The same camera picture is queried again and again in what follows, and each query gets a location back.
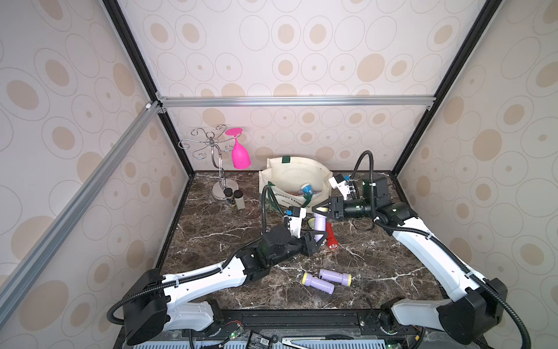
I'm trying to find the purple flashlight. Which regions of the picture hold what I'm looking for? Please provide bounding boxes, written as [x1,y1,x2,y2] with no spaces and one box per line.
[319,269,353,286]
[313,213,327,242]
[302,273,334,295]

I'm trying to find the blue flashlight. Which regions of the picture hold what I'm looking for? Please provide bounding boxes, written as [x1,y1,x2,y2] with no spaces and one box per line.
[300,183,315,196]

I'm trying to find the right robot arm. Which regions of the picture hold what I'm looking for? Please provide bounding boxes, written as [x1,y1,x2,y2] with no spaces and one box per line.
[312,151,532,348]

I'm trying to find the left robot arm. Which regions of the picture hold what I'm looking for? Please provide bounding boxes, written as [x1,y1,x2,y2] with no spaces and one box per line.
[106,186,328,346]

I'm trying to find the cream canvas tote bag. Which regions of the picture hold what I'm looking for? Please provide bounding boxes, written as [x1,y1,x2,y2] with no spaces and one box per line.
[259,156,333,209]

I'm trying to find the small red flashlight right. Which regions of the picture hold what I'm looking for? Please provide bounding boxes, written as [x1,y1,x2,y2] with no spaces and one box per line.
[325,222,339,250]

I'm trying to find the purple flashlight bottom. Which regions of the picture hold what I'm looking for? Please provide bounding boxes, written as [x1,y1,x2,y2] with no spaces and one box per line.
[302,273,334,295]

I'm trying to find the dark small bottle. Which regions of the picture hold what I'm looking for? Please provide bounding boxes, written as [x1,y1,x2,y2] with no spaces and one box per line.
[223,188,234,204]

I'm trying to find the pink plastic wine glass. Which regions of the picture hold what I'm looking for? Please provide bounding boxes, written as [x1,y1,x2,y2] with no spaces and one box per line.
[225,127,251,170]

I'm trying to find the chrome wine glass rack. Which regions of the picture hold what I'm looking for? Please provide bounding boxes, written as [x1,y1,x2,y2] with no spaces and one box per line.
[178,124,238,202]

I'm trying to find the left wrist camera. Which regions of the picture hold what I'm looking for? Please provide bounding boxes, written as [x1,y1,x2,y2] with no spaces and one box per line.
[284,206,307,238]

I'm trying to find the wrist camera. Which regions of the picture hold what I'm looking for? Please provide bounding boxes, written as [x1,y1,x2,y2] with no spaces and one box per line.
[328,174,358,201]
[284,206,307,238]

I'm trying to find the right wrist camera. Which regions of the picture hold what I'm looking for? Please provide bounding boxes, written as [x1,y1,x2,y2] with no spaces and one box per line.
[328,174,358,201]

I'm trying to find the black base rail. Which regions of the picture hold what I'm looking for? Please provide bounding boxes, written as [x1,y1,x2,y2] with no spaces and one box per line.
[114,308,489,349]

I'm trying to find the horizontal aluminium rail back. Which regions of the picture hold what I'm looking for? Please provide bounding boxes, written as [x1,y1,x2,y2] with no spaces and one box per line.
[161,95,436,108]

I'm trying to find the aluminium rail left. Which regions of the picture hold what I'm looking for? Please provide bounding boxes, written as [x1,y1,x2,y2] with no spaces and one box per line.
[1,100,162,327]

